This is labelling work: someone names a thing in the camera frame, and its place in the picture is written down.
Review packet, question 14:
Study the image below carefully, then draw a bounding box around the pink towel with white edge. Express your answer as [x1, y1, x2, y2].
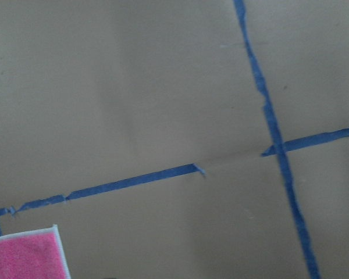
[0, 224, 71, 279]

